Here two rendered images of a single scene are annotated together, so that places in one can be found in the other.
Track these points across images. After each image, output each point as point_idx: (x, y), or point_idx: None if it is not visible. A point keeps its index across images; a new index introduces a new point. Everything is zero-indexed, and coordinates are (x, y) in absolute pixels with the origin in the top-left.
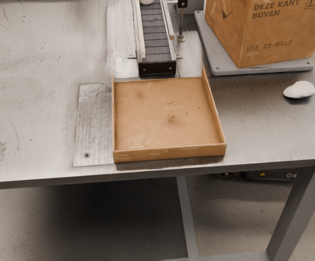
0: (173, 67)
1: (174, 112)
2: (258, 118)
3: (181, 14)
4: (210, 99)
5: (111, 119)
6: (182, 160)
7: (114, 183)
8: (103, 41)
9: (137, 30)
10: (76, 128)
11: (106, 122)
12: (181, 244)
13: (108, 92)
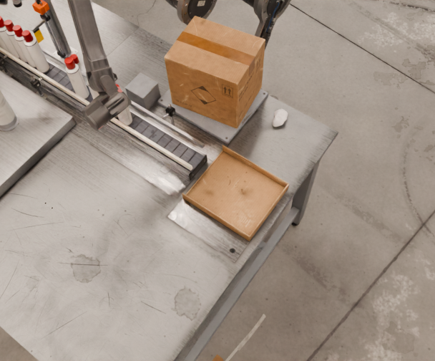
0: (205, 158)
1: (238, 186)
2: (277, 152)
3: (172, 117)
4: (248, 163)
5: (214, 220)
6: (275, 209)
7: None
8: (133, 174)
9: (154, 150)
10: (205, 242)
11: (215, 225)
12: None
13: (189, 207)
